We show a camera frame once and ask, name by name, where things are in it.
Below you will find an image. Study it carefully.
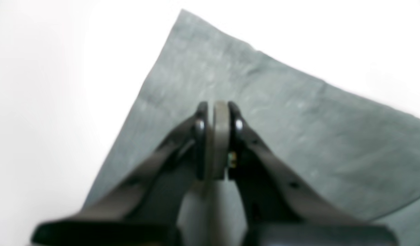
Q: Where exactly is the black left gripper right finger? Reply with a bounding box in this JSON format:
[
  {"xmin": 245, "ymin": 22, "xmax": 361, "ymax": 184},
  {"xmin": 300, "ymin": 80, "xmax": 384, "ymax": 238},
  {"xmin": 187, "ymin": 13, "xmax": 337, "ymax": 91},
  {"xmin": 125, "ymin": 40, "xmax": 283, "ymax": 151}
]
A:
[{"xmin": 213, "ymin": 101, "xmax": 398, "ymax": 246}]

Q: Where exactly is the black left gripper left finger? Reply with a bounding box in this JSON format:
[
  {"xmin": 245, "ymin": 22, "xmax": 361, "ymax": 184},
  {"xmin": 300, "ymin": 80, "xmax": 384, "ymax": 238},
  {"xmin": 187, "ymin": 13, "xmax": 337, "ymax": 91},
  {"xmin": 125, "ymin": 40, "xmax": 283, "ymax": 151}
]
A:
[{"xmin": 31, "ymin": 102, "xmax": 209, "ymax": 246}]

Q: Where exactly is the dark grey t-shirt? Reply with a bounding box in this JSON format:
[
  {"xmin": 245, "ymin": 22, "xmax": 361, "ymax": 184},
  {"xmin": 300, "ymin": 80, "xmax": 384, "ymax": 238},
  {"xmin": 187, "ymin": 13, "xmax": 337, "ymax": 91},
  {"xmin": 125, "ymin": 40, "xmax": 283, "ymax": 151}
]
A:
[{"xmin": 85, "ymin": 10, "xmax": 420, "ymax": 246}]

